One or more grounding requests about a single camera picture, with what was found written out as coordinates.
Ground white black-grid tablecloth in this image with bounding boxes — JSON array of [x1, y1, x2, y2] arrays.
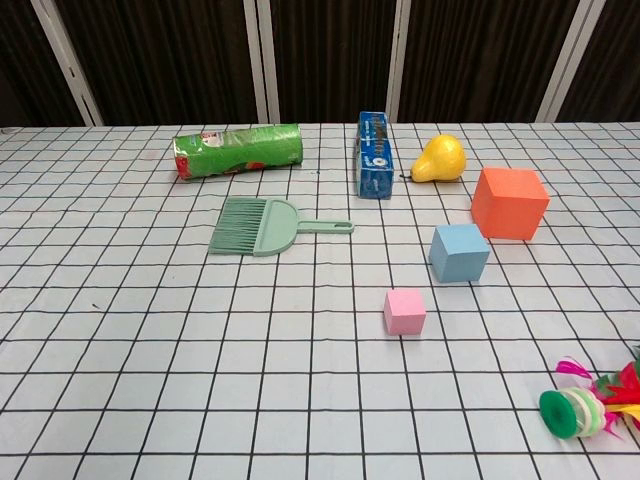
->
[[0, 121, 640, 480]]

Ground yellow toy pear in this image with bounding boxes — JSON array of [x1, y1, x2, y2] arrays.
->
[[410, 133, 467, 184]]

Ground colourful feather shuttlecock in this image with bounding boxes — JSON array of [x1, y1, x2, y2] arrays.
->
[[538, 344, 640, 444]]

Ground long blue cardboard box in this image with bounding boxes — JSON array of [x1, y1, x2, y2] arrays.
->
[[355, 110, 395, 201]]

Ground green cylindrical snack can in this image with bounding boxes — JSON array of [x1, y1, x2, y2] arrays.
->
[[172, 123, 306, 182]]

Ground mint green hand brush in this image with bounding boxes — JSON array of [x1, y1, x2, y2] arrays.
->
[[207, 196, 356, 258]]

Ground large orange foam cube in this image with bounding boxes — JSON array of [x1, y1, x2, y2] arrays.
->
[[470, 167, 551, 242]]

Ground small pink foam cube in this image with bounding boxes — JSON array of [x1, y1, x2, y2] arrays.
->
[[383, 288, 427, 336]]

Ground blue foam cube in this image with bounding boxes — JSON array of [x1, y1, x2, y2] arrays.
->
[[428, 223, 491, 285]]

